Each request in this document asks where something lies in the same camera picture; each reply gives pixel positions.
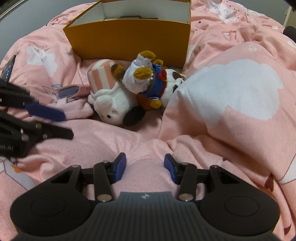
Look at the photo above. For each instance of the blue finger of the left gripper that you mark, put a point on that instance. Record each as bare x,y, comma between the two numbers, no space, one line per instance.
45,112
54,133

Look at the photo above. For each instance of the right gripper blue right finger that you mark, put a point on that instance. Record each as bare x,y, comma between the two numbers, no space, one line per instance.
176,169

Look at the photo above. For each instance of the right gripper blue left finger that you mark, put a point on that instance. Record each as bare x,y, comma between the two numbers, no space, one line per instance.
117,168

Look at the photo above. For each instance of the white cow plush toy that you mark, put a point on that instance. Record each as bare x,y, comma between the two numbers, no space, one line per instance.
118,106

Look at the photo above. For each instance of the sailor dog plush toy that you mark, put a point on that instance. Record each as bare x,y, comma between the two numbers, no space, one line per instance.
144,77

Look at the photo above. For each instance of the pink rectangular case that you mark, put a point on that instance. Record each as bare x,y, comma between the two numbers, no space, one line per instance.
73,91

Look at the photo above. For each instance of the black smartphone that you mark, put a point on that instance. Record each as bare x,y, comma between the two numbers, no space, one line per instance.
7,70

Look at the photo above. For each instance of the pink striped plush toy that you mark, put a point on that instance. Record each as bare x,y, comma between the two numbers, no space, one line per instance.
99,75

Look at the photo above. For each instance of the pink printed bed duvet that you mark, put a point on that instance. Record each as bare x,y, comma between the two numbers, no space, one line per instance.
236,109

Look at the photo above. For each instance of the orange cardboard storage box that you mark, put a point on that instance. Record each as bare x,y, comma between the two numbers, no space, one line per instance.
99,33

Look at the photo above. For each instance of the dark grey flat box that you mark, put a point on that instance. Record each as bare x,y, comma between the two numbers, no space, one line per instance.
137,17

